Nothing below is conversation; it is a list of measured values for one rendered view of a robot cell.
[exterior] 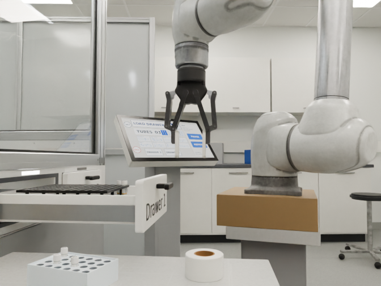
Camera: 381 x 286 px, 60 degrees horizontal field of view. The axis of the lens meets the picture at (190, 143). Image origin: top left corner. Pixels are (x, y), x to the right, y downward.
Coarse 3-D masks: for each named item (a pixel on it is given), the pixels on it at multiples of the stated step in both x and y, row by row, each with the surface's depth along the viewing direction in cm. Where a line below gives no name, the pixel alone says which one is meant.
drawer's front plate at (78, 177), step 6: (66, 174) 104; (72, 174) 107; (78, 174) 111; (84, 174) 116; (90, 174) 121; (96, 174) 127; (66, 180) 104; (72, 180) 107; (78, 180) 111; (84, 180) 116; (90, 180) 121; (96, 180) 127
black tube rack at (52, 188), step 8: (56, 184) 93; (64, 184) 93; (72, 184) 93; (80, 184) 94; (88, 184) 93; (96, 184) 93; (104, 184) 93; (112, 184) 94; (24, 192) 78; (32, 192) 77; (40, 192) 77; (48, 192) 77; (56, 192) 77; (64, 192) 77; (72, 192) 76; (80, 192) 76; (88, 192) 76; (96, 192) 76; (112, 192) 84; (120, 192) 91
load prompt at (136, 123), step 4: (132, 120) 172; (136, 120) 174; (140, 120) 175; (144, 120) 177; (132, 124) 170; (136, 124) 171; (140, 124) 173; (144, 124) 174; (148, 124) 176; (152, 124) 177; (156, 124) 179; (160, 124) 181; (180, 128) 186
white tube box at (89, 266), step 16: (48, 256) 59; (64, 256) 60; (80, 256) 60; (96, 256) 60; (32, 272) 55; (48, 272) 53; (64, 272) 52; (80, 272) 51; (96, 272) 53; (112, 272) 57
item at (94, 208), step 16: (0, 192) 78; (16, 192) 83; (128, 192) 96; (0, 208) 74; (16, 208) 73; (32, 208) 73; (48, 208) 73; (64, 208) 72; (80, 208) 72; (96, 208) 72; (112, 208) 71; (128, 208) 71
